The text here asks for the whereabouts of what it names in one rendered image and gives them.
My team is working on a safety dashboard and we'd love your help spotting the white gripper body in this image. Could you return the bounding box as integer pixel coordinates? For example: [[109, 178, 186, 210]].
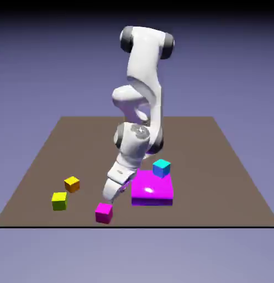
[[102, 178, 130, 202]]

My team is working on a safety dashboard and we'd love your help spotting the small magenta cube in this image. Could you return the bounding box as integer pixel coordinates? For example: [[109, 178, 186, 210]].
[[94, 202, 113, 224]]

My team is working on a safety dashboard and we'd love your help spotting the small orange cube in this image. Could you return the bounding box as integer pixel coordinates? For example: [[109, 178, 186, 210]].
[[64, 176, 81, 193]]

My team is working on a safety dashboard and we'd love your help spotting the small yellow-green cube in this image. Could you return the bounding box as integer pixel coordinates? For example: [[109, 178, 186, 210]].
[[51, 191, 69, 211]]

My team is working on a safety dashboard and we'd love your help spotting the small cyan cube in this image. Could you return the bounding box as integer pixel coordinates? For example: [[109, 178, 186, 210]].
[[152, 159, 172, 179]]

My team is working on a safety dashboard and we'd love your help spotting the large magenta box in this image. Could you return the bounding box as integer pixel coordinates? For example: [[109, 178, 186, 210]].
[[130, 168, 174, 207]]

